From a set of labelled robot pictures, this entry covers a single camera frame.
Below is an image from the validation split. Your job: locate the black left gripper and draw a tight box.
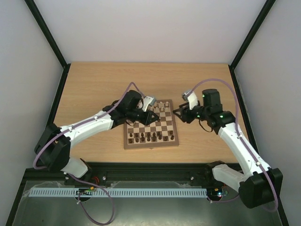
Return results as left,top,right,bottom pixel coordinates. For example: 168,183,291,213
127,108,160,126

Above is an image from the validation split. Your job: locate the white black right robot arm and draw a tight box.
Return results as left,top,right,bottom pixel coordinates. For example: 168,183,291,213
173,89,283,209

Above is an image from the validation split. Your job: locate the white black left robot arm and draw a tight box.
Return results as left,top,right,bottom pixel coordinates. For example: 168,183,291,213
33,90,159,178

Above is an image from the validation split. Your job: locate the row of light chess pieces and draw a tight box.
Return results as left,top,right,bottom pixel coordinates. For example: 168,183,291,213
153,100,171,113

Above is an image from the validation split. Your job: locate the wooden chess board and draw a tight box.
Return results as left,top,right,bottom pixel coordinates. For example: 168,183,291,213
124,99,179,150

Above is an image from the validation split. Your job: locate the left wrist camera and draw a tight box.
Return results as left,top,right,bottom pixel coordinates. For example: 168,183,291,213
142,96,156,112

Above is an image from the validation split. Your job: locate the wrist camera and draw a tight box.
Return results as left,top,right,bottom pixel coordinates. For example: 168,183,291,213
142,96,156,112
182,90,199,110

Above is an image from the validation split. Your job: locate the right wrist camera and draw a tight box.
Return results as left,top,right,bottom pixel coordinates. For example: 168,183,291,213
182,90,199,110

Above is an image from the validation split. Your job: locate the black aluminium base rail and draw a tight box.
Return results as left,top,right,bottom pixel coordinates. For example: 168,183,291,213
23,161,238,186

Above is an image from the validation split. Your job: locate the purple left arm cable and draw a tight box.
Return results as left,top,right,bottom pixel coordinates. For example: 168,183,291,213
32,81,149,170

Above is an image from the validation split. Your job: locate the black frame post right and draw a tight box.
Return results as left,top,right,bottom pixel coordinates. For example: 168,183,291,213
229,0,276,71

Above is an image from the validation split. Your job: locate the black frame post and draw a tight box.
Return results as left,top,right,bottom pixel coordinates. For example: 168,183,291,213
24,0,68,69
229,0,276,71

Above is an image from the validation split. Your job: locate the light blue slotted cable duct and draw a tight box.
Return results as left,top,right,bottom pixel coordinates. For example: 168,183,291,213
28,188,207,198

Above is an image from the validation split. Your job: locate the black frame post left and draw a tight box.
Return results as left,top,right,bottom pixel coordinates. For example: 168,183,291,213
24,0,68,69

